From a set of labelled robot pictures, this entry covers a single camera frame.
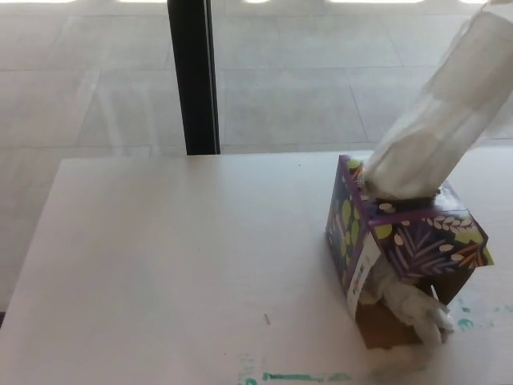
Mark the white tissue in box slot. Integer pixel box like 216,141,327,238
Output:
366,86,503,201

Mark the crumpled white tissue wad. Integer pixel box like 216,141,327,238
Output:
358,264,457,347

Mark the black window frame post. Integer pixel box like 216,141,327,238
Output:
165,0,222,156

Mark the purple floral tissue box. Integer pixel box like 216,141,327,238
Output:
324,154,496,351

